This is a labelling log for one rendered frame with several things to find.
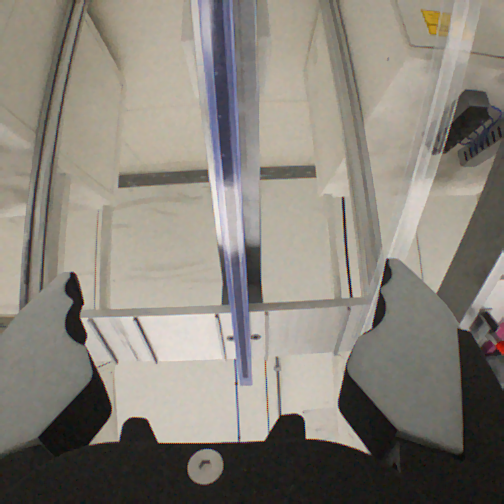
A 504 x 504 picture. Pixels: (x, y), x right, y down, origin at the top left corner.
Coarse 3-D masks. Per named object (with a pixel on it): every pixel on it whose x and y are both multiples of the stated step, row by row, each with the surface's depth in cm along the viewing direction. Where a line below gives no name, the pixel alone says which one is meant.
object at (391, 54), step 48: (384, 0) 44; (432, 0) 43; (384, 48) 47; (432, 48) 41; (480, 48) 41; (384, 96) 50; (336, 144) 80; (384, 144) 67; (336, 192) 99; (384, 192) 101; (432, 192) 102
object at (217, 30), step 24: (216, 0) 10; (216, 24) 11; (216, 48) 11; (216, 72) 12; (216, 96) 12; (216, 120) 13; (216, 144) 14; (216, 168) 15; (240, 168) 15; (240, 192) 15; (240, 216) 16; (240, 240) 17; (240, 264) 19; (240, 288) 20; (240, 312) 22; (240, 336) 24; (240, 360) 26; (240, 384) 29
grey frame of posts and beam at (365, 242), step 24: (336, 0) 66; (336, 48) 63; (336, 72) 63; (336, 96) 65; (360, 120) 60; (360, 144) 59; (360, 168) 58; (360, 192) 57; (360, 216) 57; (360, 240) 57; (360, 264) 58
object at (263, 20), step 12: (264, 0) 17; (264, 12) 17; (264, 24) 17; (192, 36) 17; (264, 36) 17; (192, 48) 17; (264, 48) 18; (192, 60) 18; (264, 60) 19; (192, 72) 19; (264, 72) 20; (192, 84) 21; (264, 84) 21
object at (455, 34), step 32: (448, 0) 10; (480, 0) 10; (448, 32) 11; (448, 64) 12; (448, 96) 12; (416, 128) 14; (448, 128) 13; (416, 160) 15; (416, 192) 16; (416, 224) 17; (384, 256) 19
